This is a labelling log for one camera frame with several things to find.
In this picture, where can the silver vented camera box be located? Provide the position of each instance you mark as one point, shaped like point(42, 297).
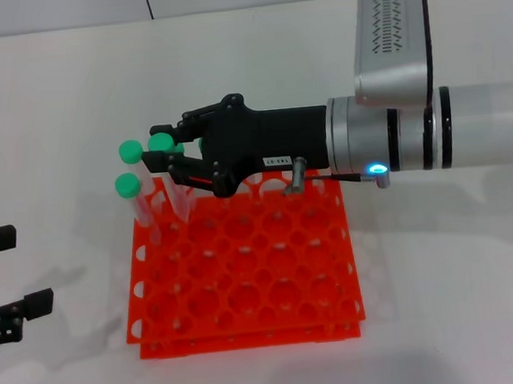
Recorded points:
point(386, 32)

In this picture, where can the orange plastic test tube rack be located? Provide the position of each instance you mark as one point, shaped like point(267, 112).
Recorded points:
point(245, 265)

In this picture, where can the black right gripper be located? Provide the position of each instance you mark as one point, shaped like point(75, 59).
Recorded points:
point(279, 138)

